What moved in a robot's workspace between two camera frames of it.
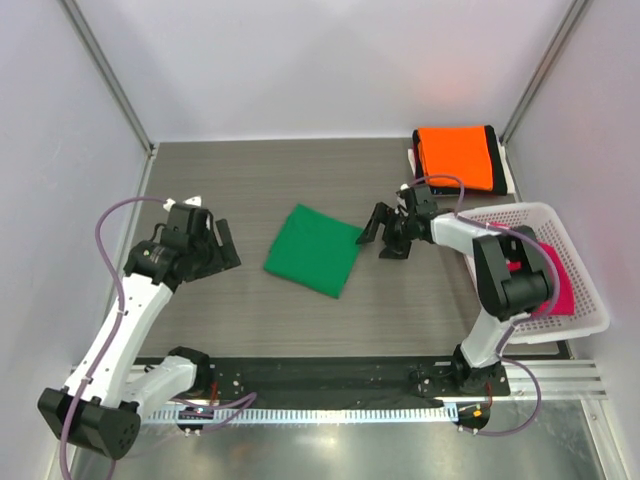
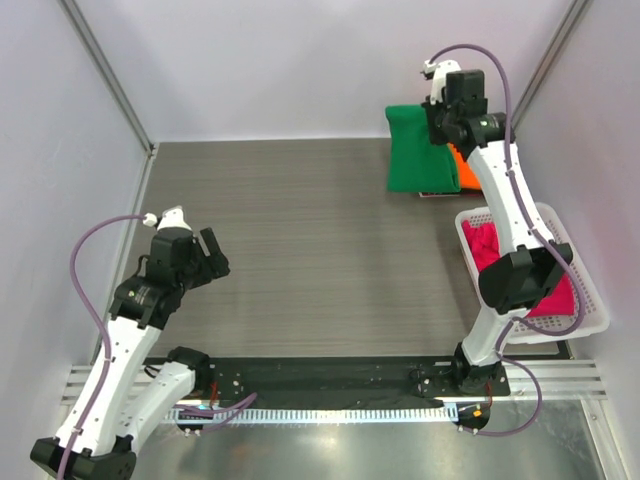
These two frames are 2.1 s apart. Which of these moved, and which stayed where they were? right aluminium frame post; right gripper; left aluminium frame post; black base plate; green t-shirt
Moved: right gripper; green t-shirt
Stayed: black base plate; right aluminium frame post; left aluminium frame post
